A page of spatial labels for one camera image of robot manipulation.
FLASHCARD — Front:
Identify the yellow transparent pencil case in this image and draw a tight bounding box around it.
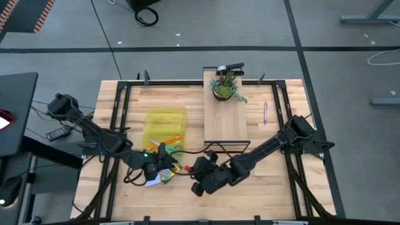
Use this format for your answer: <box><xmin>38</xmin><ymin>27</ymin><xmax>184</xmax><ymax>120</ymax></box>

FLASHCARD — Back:
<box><xmin>142</xmin><ymin>107</ymin><xmax>188</xmax><ymax>157</ymax></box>

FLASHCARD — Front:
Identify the grey table foot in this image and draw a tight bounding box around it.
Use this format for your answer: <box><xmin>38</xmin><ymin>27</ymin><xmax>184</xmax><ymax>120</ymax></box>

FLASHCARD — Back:
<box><xmin>371</xmin><ymin>97</ymin><xmax>400</xmax><ymax>106</ymax></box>

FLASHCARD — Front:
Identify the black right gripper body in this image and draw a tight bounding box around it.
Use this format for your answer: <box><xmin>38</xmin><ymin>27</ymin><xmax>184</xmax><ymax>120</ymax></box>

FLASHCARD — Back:
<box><xmin>191</xmin><ymin>151</ymin><xmax>234</xmax><ymax>198</ymax></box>

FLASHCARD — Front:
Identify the wooden shelf riser black frame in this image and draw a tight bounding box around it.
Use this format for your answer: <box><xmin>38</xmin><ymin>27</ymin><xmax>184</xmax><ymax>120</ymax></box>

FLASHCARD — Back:
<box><xmin>202</xmin><ymin>66</ymin><xmax>251</xmax><ymax>154</ymax></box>

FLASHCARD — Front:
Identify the white floor cable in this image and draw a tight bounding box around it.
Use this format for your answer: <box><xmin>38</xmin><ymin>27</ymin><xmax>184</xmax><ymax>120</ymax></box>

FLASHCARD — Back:
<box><xmin>367</xmin><ymin>48</ymin><xmax>400</xmax><ymax>66</ymax></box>

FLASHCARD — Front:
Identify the black equipment base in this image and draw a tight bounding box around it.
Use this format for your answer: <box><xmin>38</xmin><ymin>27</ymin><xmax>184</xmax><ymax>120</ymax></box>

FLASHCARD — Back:
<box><xmin>126</xmin><ymin>0</ymin><xmax>162</xmax><ymax>12</ymax></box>

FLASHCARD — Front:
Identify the black table frame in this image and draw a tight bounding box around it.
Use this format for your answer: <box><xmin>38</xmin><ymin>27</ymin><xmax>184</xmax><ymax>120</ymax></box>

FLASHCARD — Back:
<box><xmin>74</xmin><ymin>79</ymin><xmax>337</xmax><ymax>221</ymax></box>

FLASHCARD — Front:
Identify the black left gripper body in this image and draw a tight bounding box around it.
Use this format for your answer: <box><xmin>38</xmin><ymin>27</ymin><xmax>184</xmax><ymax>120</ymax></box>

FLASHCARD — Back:
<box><xmin>142</xmin><ymin>153</ymin><xmax>168</xmax><ymax>182</ymax></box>

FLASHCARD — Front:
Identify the grey table leg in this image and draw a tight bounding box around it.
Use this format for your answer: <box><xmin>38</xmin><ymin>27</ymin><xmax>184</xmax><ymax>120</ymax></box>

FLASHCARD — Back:
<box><xmin>339</xmin><ymin>0</ymin><xmax>400</xmax><ymax>24</ymax></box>

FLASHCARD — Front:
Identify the potted succulent plant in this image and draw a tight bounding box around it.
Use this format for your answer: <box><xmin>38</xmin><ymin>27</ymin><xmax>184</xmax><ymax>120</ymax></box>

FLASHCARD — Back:
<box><xmin>208</xmin><ymin>69</ymin><xmax>249</xmax><ymax>104</ymax></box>

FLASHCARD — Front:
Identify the orange pencil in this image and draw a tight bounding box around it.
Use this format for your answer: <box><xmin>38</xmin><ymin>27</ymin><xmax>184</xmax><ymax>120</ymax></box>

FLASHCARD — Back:
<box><xmin>146</xmin><ymin>134</ymin><xmax>183</xmax><ymax>151</ymax></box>

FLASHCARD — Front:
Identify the dark side desk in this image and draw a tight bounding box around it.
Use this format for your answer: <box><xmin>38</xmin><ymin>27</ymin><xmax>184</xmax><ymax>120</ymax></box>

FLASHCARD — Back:
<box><xmin>0</xmin><ymin>72</ymin><xmax>39</xmax><ymax>157</ymax></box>

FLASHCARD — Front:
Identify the thin black floor cable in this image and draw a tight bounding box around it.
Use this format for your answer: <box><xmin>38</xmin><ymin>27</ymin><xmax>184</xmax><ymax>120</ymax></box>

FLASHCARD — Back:
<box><xmin>90</xmin><ymin>0</ymin><xmax>123</xmax><ymax>81</ymax></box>

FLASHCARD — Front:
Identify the black device with white label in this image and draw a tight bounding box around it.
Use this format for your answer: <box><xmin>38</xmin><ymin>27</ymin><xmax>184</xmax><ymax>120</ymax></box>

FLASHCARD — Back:
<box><xmin>215</xmin><ymin>62</ymin><xmax>246</xmax><ymax>77</ymax></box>

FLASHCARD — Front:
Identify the green yellow crayon box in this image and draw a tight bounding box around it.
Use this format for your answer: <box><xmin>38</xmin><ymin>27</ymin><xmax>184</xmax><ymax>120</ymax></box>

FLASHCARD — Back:
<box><xmin>158</xmin><ymin>162</ymin><xmax>183</xmax><ymax>185</ymax></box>

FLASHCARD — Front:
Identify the phone in red case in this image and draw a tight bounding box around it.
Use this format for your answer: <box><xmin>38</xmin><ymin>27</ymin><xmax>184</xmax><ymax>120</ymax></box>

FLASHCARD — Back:
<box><xmin>0</xmin><ymin>109</ymin><xmax>16</xmax><ymax>131</ymax></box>

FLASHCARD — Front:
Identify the coiled black floor cable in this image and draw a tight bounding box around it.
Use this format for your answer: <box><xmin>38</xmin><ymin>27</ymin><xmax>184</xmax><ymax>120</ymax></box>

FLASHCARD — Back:
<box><xmin>134</xmin><ymin>6</ymin><xmax>159</xmax><ymax>28</ymax></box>

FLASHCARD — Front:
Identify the white notepad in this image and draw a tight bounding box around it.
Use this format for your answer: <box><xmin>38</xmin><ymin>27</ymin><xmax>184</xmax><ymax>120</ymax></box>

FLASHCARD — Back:
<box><xmin>144</xmin><ymin>177</ymin><xmax>163</xmax><ymax>188</ymax></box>

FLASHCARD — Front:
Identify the black power adapter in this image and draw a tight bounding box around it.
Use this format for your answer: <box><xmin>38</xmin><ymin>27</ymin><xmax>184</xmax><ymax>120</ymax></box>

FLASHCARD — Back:
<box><xmin>46</xmin><ymin>126</ymin><xmax>71</xmax><ymax>142</ymax></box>

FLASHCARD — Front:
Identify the black computer mouse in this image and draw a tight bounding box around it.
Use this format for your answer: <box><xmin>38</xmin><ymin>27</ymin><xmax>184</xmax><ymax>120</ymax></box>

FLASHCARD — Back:
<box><xmin>0</xmin><ymin>176</ymin><xmax>23</xmax><ymax>208</ymax></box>

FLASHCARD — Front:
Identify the black mat orange striped edge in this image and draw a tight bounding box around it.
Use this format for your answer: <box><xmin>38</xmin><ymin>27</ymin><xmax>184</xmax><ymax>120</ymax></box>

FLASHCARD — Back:
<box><xmin>0</xmin><ymin>0</ymin><xmax>56</xmax><ymax>34</ymax></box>

